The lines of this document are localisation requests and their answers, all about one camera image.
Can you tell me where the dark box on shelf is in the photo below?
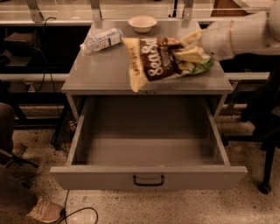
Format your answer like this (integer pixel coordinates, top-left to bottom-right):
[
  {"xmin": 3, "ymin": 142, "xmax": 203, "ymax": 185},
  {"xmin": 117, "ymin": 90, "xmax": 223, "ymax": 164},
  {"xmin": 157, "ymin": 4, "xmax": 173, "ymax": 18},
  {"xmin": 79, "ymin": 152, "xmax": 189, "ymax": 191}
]
[{"xmin": 3, "ymin": 32, "xmax": 36, "ymax": 56}]

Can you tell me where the green chip bag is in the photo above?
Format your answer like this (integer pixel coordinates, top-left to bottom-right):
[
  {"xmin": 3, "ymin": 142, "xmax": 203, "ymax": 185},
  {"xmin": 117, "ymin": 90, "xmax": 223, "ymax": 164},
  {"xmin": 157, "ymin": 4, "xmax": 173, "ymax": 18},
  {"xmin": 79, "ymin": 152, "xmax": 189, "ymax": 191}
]
[{"xmin": 192, "ymin": 59, "xmax": 214, "ymax": 74}]

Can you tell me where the black hanging cable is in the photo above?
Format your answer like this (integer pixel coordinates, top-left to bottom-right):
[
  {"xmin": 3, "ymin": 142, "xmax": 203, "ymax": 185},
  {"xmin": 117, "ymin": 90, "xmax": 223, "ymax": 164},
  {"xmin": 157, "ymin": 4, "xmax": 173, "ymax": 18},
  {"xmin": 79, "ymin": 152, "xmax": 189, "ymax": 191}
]
[{"xmin": 31, "ymin": 17, "xmax": 60, "ymax": 117}]

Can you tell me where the brown chip bag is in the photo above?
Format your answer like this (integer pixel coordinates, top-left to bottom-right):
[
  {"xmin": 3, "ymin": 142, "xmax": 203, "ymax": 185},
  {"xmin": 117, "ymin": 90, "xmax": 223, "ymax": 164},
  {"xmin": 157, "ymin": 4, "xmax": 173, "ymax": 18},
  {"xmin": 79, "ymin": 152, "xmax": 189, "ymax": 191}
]
[{"xmin": 122, "ymin": 38, "xmax": 189, "ymax": 93}]

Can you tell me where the black floor cable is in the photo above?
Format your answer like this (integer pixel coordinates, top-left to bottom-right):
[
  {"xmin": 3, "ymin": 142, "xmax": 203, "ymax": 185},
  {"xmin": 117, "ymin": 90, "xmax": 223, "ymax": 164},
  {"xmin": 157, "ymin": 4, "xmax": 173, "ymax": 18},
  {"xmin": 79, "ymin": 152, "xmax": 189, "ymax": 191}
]
[{"xmin": 57, "ymin": 190, "xmax": 100, "ymax": 224}]

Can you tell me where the tan sneaker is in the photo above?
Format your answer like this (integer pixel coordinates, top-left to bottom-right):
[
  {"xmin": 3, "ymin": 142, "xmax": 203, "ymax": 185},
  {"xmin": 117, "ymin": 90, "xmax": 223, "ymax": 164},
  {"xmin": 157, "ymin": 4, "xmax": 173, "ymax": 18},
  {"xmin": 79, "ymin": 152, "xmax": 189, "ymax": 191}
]
[{"xmin": 27, "ymin": 197, "xmax": 63, "ymax": 223}]

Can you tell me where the white bowl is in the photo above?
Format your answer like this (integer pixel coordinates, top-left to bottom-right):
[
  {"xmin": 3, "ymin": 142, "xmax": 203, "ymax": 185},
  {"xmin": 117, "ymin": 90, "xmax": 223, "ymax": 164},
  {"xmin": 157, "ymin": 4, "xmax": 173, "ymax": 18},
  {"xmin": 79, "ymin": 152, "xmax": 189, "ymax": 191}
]
[{"xmin": 128, "ymin": 16, "xmax": 158, "ymax": 33}]

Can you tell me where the open grey drawer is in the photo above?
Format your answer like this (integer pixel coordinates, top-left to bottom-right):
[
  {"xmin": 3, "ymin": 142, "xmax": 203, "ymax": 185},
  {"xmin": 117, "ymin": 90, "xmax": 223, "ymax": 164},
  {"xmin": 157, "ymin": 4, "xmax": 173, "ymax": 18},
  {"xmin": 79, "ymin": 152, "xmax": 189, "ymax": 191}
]
[{"xmin": 51, "ymin": 95, "xmax": 247, "ymax": 190}]

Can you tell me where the person's leg in trousers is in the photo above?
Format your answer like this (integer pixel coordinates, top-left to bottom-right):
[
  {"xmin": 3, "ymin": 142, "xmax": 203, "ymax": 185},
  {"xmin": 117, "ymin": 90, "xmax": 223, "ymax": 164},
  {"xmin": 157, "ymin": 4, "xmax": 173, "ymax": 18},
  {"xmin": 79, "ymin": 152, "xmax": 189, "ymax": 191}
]
[{"xmin": 0, "ymin": 102, "xmax": 37, "ymax": 216}]

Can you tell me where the clear plastic water bottle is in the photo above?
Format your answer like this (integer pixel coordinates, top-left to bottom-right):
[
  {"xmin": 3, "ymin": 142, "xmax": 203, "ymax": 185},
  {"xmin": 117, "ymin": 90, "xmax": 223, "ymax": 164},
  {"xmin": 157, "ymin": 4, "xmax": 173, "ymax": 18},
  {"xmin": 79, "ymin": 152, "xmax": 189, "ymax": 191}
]
[{"xmin": 80, "ymin": 28, "xmax": 123, "ymax": 53}]

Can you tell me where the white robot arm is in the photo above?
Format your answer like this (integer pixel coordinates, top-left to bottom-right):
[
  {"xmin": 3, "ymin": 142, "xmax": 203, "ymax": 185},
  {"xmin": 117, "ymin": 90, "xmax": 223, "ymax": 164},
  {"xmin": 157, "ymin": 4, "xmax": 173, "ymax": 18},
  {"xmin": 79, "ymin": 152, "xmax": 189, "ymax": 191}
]
[{"xmin": 173, "ymin": 0, "xmax": 280, "ymax": 63}]

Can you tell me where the grey metal cabinet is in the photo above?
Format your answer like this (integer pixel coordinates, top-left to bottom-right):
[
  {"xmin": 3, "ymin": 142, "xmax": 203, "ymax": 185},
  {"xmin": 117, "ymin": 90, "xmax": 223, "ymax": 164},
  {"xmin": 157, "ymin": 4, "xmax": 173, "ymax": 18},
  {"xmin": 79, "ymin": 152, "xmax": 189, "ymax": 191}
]
[{"xmin": 62, "ymin": 20, "xmax": 233, "ymax": 120}]

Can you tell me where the black drawer handle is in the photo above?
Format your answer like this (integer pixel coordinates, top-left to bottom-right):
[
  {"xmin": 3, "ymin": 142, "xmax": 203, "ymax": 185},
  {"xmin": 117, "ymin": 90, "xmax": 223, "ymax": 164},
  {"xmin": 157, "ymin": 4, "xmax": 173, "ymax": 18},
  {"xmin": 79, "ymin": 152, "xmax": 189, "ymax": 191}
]
[{"xmin": 133, "ymin": 175, "xmax": 165, "ymax": 187}]

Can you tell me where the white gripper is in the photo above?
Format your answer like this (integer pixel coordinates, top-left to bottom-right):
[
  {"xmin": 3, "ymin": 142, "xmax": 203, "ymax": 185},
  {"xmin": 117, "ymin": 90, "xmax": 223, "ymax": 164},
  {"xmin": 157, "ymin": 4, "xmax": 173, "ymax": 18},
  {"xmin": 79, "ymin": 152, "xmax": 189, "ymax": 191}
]
[{"xmin": 174, "ymin": 21, "xmax": 235, "ymax": 63}]

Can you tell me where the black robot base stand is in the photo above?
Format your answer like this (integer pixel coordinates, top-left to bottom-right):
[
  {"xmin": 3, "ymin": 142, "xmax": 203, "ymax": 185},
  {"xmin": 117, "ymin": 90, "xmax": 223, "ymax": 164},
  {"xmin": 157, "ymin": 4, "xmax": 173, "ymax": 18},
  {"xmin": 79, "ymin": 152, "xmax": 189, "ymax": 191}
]
[{"xmin": 221, "ymin": 56, "xmax": 280, "ymax": 194}]

